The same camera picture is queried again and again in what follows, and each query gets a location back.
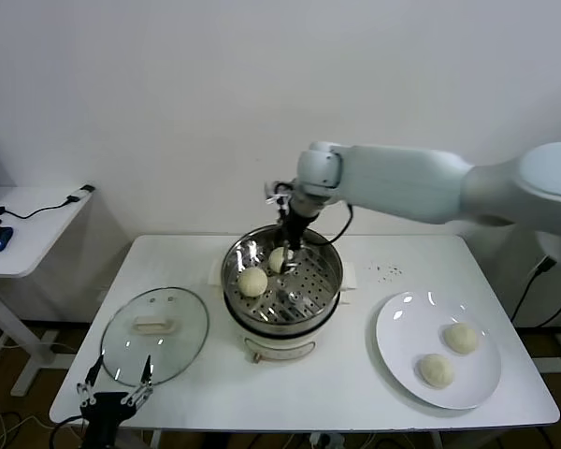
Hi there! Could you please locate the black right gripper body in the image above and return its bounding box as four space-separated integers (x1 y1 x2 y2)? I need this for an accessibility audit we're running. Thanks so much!
284 212 320 250

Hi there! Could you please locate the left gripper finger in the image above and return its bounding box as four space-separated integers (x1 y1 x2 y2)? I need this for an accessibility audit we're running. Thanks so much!
123 355 153 406
77 357 105 407

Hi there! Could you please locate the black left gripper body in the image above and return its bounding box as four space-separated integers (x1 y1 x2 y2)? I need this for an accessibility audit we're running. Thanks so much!
80 391 137 449

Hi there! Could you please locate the white steamed baozi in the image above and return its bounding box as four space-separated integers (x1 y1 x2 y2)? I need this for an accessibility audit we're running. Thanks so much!
267 247 294 274
237 267 268 299
417 354 456 389
443 322 479 356

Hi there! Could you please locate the glass pot lid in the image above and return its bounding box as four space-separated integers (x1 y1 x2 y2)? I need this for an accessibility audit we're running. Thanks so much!
99 286 210 388

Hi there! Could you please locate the stainless steel steamer basket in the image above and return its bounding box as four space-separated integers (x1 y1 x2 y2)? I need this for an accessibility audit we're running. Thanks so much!
222 224 345 336

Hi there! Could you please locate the white round plate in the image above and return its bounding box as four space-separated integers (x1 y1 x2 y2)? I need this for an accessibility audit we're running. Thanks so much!
375 291 502 411

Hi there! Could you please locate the white side desk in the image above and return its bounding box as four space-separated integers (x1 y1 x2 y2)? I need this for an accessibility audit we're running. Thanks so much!
0 185 97 398

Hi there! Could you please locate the white power strip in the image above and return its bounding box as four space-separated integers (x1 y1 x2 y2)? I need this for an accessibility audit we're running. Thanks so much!
308 432 347 449

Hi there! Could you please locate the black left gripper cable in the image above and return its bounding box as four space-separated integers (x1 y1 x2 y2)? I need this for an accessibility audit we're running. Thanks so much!
50 413 84 449

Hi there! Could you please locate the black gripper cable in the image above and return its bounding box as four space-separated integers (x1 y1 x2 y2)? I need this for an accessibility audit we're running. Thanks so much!
324 203 355 245
50 413 84 449

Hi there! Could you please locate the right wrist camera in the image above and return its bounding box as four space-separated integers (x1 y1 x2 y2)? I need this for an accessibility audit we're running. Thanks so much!
264 180 295 207

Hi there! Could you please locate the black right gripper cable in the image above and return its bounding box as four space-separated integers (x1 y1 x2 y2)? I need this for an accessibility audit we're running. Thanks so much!
324 203 355 245

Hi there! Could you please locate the black adapter cable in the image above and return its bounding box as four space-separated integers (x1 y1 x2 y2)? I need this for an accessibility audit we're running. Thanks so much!
0 184 96 220

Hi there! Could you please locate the black power cable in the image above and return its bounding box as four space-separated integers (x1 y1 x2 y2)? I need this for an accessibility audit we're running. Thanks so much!
511 254 561 328

